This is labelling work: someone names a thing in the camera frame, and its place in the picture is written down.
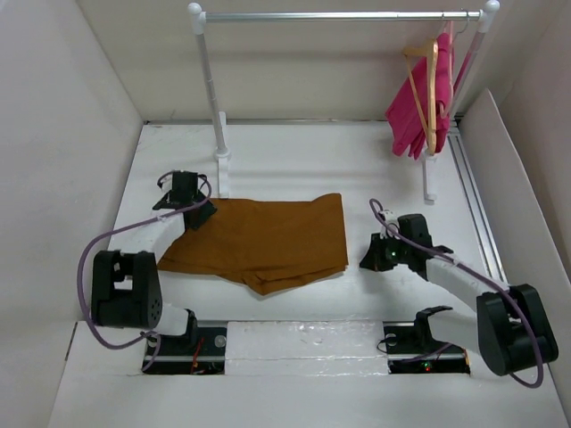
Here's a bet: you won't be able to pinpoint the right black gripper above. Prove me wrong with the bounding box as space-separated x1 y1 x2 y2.
358 231 410 271

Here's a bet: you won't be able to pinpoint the brown trousers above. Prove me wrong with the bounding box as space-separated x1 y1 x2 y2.
158 193 349 295

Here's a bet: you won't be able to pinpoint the wooden clothes hanger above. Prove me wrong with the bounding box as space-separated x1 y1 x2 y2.
402 38 438 156

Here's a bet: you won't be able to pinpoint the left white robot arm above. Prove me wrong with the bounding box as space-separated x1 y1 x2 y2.
89 170 217 354

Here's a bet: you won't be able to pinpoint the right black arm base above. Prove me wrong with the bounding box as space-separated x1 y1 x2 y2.
377 306 471 375

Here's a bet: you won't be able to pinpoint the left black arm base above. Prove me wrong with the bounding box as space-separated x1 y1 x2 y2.
143 321 228 375

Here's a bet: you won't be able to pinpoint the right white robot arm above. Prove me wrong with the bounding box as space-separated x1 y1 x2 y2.
360 210 559 377

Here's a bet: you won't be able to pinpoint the pink garment on hanger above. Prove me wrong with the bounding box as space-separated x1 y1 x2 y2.
385 30 454 159

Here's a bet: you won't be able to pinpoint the pink clothes hanger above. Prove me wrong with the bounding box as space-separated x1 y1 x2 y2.
439 9 472 118

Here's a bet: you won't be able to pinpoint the silver and white clothes rack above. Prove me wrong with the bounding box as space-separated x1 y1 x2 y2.
187 1 501 203

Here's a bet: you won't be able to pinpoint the aluminium rail on right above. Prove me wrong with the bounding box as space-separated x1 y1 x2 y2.
448 119 506 281

